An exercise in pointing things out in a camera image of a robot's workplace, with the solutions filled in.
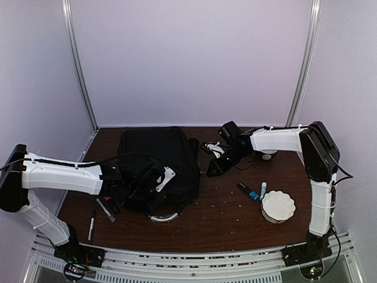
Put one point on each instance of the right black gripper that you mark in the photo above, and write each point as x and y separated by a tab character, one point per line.
214	163

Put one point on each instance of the white marker teal label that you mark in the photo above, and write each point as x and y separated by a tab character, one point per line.
263	190

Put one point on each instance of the black student bag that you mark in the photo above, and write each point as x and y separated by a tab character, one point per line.
142	156

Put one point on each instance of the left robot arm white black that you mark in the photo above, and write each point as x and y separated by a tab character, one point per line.
23	172

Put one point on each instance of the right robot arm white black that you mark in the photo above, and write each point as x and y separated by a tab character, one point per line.
320	161

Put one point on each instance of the blue cap black highlighter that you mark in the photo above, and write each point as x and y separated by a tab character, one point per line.
250	193

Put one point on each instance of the dark bowl white inside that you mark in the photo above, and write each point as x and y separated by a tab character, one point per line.
268	155

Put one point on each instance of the white scalloped dish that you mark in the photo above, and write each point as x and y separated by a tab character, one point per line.
277	207

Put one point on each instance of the pink cap black highlighter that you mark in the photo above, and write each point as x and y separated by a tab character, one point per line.
112	206

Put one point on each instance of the dark blue pen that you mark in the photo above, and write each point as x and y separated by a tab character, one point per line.
92	223

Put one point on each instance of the right aluminium wall post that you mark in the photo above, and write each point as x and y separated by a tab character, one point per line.
307	58

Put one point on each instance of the aluminium wall post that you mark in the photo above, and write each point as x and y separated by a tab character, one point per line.
69	23
307	58

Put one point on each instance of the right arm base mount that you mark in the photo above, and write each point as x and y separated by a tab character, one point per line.
310	261

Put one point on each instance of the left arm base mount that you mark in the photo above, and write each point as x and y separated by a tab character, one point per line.
80	261

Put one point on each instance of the aluminium front rail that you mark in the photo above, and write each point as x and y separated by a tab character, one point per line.
258	265

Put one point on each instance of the left aluminium wall post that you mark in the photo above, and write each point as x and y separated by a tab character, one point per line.
69	23

